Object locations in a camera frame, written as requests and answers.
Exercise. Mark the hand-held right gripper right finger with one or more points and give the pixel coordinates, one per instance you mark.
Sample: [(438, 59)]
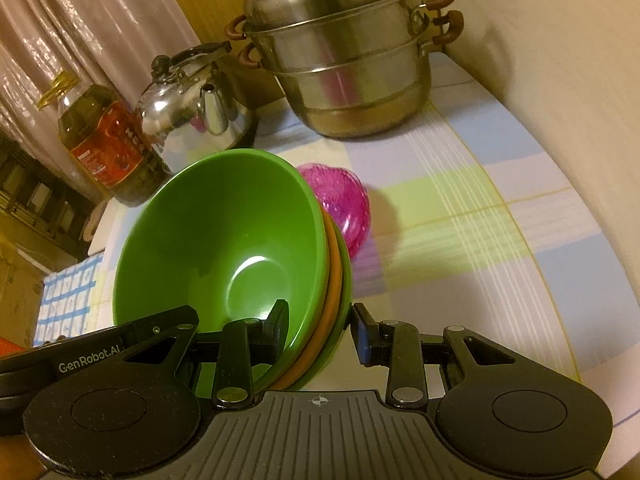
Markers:
[(361, 345)]

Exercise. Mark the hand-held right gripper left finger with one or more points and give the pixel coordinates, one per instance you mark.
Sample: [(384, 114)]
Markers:
[(277, 335)]

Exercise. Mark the green plastic bowl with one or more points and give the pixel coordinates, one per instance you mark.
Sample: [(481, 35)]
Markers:
[(210, 240), (348, 290)]

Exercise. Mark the orange plastic bowl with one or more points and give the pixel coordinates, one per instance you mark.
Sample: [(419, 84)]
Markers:
[(334, 285)]

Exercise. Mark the blue checkered cloth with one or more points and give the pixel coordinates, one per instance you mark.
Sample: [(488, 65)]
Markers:
[(65, 295)]

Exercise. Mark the red object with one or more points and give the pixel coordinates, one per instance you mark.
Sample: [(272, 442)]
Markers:
[(10, 347)]

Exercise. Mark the magenta glass bowl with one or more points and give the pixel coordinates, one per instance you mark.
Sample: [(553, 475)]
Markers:
[(345, 205)]

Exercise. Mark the cooking oil bottle red label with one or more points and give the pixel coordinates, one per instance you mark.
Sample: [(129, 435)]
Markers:
[(110, 145)]

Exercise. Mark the stainless steel kettle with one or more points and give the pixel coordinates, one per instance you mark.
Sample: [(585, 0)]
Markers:
[(170, 120)]

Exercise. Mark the stainless steel steamer pot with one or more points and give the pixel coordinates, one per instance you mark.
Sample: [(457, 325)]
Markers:
[(350, 80)]

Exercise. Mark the translucent plastic curtain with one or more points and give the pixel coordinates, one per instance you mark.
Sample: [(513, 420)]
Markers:
[(75, 15)]

